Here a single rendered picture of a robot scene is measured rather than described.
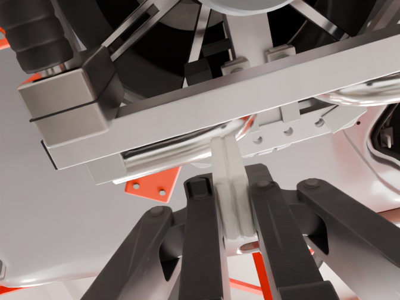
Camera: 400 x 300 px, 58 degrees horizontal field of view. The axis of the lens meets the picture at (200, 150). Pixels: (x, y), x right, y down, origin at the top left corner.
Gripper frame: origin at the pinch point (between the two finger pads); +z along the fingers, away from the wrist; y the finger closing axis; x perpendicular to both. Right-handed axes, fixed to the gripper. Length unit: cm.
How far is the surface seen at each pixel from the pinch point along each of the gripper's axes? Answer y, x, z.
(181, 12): -5, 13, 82
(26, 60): -11.5, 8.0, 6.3
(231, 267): -26, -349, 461
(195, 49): -1.7, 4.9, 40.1
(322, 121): 14.3, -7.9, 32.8
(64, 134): -11.1, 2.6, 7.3
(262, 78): 3.9, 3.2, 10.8
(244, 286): -8, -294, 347
